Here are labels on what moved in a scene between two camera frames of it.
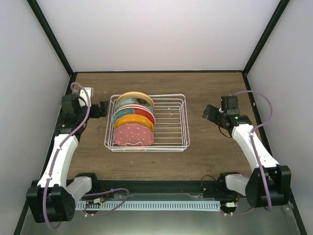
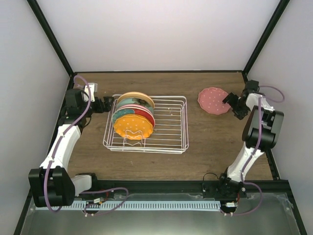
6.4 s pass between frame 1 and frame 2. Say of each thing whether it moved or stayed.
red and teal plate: stayed
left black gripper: moved
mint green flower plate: stayed
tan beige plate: stayed
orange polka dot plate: stayed
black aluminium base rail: stayed
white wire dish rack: stayed
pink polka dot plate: moved
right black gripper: moved
